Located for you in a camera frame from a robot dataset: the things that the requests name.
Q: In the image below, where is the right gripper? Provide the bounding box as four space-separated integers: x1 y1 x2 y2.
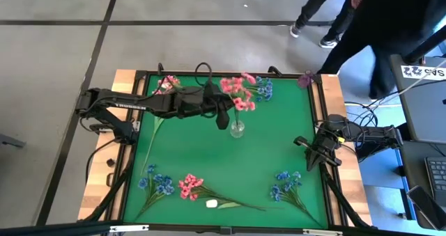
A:
294 119 346 173

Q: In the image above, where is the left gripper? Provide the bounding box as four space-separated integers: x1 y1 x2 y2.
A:
174 81 235 129

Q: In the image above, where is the blue artificial flower bunch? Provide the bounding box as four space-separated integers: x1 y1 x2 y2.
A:
270 171 323 226
249 76 274 103
134 164 176 223

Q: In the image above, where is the pink artificial flower bunch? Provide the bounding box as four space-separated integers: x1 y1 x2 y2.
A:
219 72 258 125
178 173 268 212
153 74 182 96

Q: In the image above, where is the clear glass vase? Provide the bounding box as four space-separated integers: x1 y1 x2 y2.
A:
229 119 246 139

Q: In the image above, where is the purple glass vase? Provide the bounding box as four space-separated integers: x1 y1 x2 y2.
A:
298 70 314 90

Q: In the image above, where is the green table mat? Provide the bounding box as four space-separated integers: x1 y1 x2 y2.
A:
122 74 329 230

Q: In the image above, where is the black desk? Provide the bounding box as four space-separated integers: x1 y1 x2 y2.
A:
399 140 446 230

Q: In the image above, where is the black smartphone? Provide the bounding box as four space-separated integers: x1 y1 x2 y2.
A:
406 185 445 230

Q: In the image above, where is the black laptop keyboard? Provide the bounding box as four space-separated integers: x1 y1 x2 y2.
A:
424 156 446 209

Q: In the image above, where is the white printed label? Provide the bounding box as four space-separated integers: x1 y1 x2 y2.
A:
400 65 446 81

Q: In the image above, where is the person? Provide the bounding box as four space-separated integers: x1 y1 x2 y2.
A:
289 0 360 49
316 0 446 100

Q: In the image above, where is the black stand pole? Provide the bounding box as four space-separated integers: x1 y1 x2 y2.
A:
403 25 446 65

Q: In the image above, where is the grey metal foot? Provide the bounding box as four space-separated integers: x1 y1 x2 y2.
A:
0 133 27 149

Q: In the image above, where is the silver metal bracket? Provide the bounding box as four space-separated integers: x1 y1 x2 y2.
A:
302 228 344 236
109 224 150 233

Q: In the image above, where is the white cable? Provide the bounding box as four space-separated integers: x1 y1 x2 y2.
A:
397 68 446 96

